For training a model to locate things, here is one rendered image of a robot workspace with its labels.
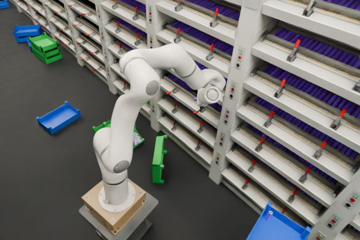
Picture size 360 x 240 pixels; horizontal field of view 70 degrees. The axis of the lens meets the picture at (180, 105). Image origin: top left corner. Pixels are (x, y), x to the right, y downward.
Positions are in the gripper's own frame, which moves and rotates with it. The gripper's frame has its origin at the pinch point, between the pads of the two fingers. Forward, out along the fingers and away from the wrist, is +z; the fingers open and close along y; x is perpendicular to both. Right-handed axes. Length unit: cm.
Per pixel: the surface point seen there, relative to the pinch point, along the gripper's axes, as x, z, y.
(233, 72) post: 11.1, -25.4, -13.2
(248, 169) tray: 34, 0, 40
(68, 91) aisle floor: -113, 124, -3
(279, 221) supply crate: 36, -36, 57
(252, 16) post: 10, -48, -34
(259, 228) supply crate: 26, -38, 60
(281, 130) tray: 37.5, -29.0, 14.1
